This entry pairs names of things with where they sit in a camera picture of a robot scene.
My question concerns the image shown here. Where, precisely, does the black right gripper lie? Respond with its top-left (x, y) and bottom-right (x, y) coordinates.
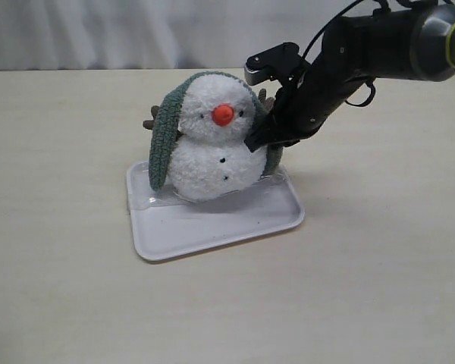
top-left (244, 56), bottom-right (375, 152)

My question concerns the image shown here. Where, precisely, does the white plush snowman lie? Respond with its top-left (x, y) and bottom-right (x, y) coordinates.
top-left (142, 74), bottom-right (277, 202)

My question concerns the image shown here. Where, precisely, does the green knitted scarf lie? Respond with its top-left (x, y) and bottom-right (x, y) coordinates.
top-left (148, 71), bottom-right (285, 192)

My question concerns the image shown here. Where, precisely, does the white plastic tray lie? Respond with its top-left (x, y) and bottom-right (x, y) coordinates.
top-left (126, 158), bottom-right (306, 262)

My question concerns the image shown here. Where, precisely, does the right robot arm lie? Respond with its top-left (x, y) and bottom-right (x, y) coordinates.
top-left (244, 1), bottom-right (455, 151)

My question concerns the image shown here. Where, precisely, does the white curtain backdrop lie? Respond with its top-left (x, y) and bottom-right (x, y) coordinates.
top-left (0, 1), bottom-right (346, 71)

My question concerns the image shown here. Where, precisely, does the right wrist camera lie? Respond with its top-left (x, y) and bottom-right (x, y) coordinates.
top-left (244, 42), bottom-right (309, 86)

